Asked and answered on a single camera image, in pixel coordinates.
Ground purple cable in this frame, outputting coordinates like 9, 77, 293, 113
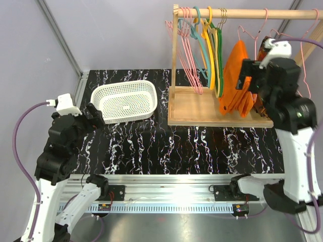
12, 100, 55, 242
274, 37, 323, 234

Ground pink wire hangers bunch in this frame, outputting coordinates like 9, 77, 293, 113
165, 4, 203, 95

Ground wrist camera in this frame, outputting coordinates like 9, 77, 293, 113
46, 93, 82, 116
259, 38, 292, 69

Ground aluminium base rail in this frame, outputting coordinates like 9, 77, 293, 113
57, 173, 286, 214

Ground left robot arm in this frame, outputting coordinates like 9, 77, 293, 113
12, 102, 110, 241

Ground yellow plastic hanger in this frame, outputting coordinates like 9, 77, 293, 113
201, 6, 216, 90

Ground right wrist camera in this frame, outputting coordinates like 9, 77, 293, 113
259, 38, 292, 69

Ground green plastic hanger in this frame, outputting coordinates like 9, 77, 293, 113
207, 22, 224, 98

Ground white perforated plastic basket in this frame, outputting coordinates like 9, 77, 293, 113
90, 80, 157, 124

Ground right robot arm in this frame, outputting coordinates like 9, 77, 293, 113
229, 57, 322, 214

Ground teal plastic hanger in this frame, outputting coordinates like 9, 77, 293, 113
174, 8, 209, 87

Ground camouflage orange trousers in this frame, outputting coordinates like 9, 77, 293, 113
253, 36, 270, 118

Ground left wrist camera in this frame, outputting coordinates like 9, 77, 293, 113
46, 93, 82, 116

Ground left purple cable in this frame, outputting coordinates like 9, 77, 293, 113
12, 100, 55, 242

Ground pink wire hanger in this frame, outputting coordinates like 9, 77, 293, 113
237, 8, 268, 66
269, 9, 322, 98

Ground aluminium corner frame post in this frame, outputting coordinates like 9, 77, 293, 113
35, 0, 89, 107

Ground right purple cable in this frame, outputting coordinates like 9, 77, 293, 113
274, 37, 323, 234

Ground wooden clothes rack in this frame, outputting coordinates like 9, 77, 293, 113
168, 9, 322, 128

